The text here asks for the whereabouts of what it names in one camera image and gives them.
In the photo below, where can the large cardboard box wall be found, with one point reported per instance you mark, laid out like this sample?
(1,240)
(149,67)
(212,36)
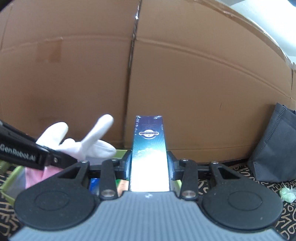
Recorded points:
(211,71)

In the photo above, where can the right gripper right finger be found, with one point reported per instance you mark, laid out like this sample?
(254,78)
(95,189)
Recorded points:
(188,172)

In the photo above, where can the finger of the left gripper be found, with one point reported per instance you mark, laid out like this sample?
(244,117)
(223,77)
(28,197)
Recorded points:
(59,159)

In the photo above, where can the pink cloth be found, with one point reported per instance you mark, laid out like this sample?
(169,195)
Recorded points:
(34,176)

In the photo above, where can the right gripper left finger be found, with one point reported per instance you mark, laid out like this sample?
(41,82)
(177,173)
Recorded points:
(108,172)

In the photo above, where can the lime green open box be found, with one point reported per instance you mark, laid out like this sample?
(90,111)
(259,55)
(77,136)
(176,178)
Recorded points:
(16,182)

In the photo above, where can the small green wrapped candy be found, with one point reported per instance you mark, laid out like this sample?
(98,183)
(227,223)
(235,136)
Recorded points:
(288,194)

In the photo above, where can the blue item in box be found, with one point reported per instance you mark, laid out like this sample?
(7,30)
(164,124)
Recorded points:
(94,186)

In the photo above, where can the dark grey fabric bag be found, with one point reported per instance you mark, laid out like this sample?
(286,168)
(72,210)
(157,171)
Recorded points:
(273,159)

